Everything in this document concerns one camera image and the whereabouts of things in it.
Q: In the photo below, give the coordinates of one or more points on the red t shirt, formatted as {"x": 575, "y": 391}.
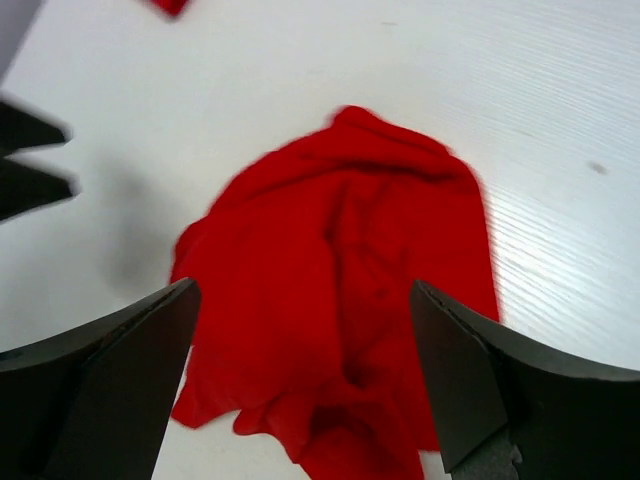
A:
{"x": 305, "y": 263}
{"x": 170, "y": 9}

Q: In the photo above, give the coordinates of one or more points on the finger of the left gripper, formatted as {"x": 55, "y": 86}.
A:
{"x": 23, "y": 128}
{"x": 25, "y": 188}

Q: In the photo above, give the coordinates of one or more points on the folded red t shirt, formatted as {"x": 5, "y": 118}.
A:
{"x": 170, "y": 9}

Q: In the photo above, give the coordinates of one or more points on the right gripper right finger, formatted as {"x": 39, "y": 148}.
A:
{"x": 508, "y": 407}

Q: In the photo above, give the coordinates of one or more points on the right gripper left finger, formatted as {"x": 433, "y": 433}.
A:
{"x": 94, "y": 402}

